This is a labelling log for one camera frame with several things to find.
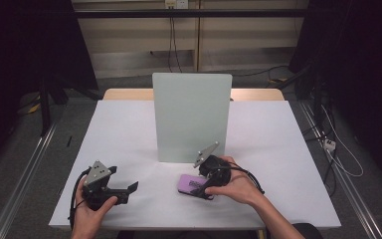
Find black horizontal bar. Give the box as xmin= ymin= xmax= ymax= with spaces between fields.
xmin=73 ymin=8 xmax=312 ymax=19

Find long black floor cable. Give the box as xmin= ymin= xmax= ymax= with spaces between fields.
xmin=212 ymin=65 xmax=289 ymax=78

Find right hand-held gripper black cable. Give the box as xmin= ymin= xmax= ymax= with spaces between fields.
xmin=217 ymin=164 xmax=267 ymax=195

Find black metal stand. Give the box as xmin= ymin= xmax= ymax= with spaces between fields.
xmin=38 ymin=78 xmax=69 ymax=137
xmin=277 ymin=63 xmax=326 ymax=127

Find white table mat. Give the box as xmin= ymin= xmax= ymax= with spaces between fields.
xmin=48 ymin=99 xmax=342 ymax=231

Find person's dark trousers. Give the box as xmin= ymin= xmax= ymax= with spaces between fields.
xmin=117 ymin=222 xmax=325 ymax=239

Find black curtain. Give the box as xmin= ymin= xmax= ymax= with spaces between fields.
xmin=0 ymin=0 xmax=99 ymax=182
xmin=287 ymin=0 xmax=382 ymax=192

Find left hand-held gripper black cable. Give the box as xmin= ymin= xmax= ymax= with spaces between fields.
xmin=68 ymin=167 xmax=92 ymax=230

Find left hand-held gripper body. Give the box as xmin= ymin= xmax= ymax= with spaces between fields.
xmin=81 ymin=159 xmax=114 ymax=212

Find light wooden table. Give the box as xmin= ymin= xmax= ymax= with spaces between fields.
xmin=102 ymin=88 xmax=286 ymax=102

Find light wooden wall post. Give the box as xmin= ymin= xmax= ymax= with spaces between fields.
xmin=193 ymin=0 xmax=203 ymax=73

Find purple whiteboard eraser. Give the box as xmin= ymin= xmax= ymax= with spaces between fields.
xmin=177 ymin=173 xmax=215 ymax=201

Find metal floor rail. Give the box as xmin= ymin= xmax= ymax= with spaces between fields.
xmin=0 ymin=122 xmax=59 ymax=239
xmin=297 ymin=101 xmax=382 ymax=239

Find black floor cable bundle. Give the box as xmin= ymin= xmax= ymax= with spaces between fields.
xmin=302 ymin=109 xmax=338 ymax=197

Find white power strip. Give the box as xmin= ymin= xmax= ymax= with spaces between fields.
xmin=322 ymin=138 xmax=337 ymax=152

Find frosted glass whiteboard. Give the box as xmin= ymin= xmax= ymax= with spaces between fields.
xmin=151 ymin=72 xmax=233 ymax=164

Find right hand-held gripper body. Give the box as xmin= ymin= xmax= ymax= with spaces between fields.
xmin=193 ymin=140 xmax=233 ymax=188

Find hand-held gripper black cable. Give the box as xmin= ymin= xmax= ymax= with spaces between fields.
xmin=217 ymin=164 xmax=267 ymax=195
xmin=68 ymin=167 xmax=92 ymax=230

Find white wall outlet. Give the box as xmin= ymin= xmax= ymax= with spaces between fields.
xmin=164 ymin=0 xmax=190 ymax=10

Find black hanging cable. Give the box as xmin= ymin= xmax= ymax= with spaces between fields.
xmin=171 ymin=16 xmax=184 ymax=74
xmin=167 ymin=16 xmax=174 ymax=74

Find white floor cable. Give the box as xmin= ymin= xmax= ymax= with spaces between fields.
xmin=320 ymin=104 xmax=365 ymax=178

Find person's left hand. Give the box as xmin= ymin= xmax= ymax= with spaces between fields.
xmin=72 ymin=185 xmax=119 ymax=234

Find person's right hand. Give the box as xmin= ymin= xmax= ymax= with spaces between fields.
xmin=204 ymin=155 xmax=267 ymax=207

